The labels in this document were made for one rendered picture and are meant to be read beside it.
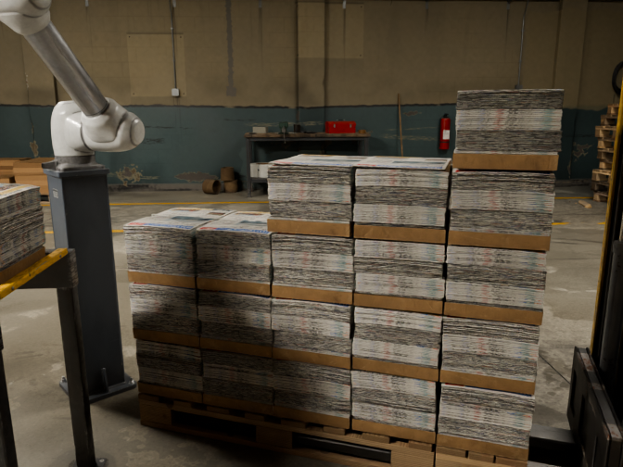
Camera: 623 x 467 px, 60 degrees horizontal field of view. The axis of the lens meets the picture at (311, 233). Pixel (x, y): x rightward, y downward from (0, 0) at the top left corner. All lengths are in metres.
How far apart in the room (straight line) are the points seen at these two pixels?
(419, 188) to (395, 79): 7.11
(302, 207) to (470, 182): 0.53
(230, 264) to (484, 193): 0.88
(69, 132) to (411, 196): 1.38
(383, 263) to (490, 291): 0.34
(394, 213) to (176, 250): 0.80
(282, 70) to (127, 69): 2.31
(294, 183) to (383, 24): 7.13
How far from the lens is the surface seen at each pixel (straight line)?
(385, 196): 1.69
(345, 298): 1.80
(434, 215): 1.68
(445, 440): 1.96
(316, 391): 1.97
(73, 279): 1.90
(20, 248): 1.63
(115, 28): 8.94
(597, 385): 2.07
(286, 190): 1.78
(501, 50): 9.26
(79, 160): 2.40
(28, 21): 1.99
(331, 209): 1.74
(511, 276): 1.72
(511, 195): 1.66
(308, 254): 1.80
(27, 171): 8.23
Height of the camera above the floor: 1.24
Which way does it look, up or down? 13 degrees down
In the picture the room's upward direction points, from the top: straight up
